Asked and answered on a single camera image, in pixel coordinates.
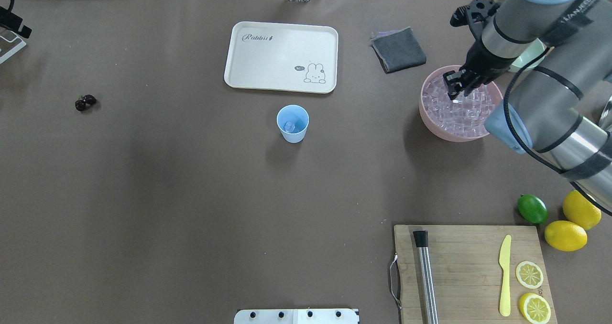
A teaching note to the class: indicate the grey folded cloth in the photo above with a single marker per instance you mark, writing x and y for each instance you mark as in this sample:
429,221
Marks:
398,49

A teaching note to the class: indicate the clear ice cube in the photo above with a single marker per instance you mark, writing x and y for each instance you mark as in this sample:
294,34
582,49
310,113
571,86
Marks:
289,127

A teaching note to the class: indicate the lemon slice upper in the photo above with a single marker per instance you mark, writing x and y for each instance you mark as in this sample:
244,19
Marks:
529,275

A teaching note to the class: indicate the cream rabbit tray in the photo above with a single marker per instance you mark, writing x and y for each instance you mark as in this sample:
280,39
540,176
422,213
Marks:
282,57

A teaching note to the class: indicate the steel muddler black tip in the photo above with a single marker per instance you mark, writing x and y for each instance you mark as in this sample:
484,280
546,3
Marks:
426,273

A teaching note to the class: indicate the pink bowl of ice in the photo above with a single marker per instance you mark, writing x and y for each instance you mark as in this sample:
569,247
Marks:
459,120

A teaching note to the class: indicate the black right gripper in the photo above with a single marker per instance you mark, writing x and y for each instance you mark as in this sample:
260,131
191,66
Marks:
483,61

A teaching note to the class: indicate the white wire cup rack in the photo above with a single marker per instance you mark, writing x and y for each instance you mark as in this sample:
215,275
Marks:
10,44

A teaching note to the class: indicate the yellow plastic knife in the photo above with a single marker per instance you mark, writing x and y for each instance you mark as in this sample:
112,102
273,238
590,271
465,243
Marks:
504,261

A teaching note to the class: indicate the yellow lemon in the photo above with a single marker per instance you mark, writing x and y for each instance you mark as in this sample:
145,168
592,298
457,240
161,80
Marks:
565,236
579,210

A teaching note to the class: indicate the wooden cutting board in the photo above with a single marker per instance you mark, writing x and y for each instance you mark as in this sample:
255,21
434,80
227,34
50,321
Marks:
466,274

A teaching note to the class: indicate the yellow lemon near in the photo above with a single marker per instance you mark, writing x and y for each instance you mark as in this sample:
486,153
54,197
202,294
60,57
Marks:
565,236

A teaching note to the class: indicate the dark red cherry pair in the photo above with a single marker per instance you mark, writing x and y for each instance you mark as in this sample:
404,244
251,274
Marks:
83,102

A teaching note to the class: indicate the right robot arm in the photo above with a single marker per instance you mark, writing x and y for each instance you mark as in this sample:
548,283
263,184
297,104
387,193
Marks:
537,115

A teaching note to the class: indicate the light blue plastic cup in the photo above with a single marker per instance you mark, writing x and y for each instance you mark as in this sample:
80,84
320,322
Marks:
293,121

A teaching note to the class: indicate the yellow lemon far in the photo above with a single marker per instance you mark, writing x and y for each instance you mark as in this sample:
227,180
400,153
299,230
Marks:
579,210

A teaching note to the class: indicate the steel shaker cup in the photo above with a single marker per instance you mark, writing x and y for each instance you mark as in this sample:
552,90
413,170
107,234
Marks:
605,120

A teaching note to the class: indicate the green lime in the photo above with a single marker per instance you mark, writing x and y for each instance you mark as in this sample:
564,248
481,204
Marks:
532,208

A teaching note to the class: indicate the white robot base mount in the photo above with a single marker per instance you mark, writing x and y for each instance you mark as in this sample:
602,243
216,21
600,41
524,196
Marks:
298,316

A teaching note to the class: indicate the green ceramic bowl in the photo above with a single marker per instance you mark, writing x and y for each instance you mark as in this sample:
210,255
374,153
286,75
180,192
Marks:
531,53

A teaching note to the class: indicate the lemon slice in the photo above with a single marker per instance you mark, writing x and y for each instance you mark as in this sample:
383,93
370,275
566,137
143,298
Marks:
535,309
529,275

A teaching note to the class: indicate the lemon slice lower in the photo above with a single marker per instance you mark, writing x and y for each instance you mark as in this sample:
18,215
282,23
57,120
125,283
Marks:
535,309

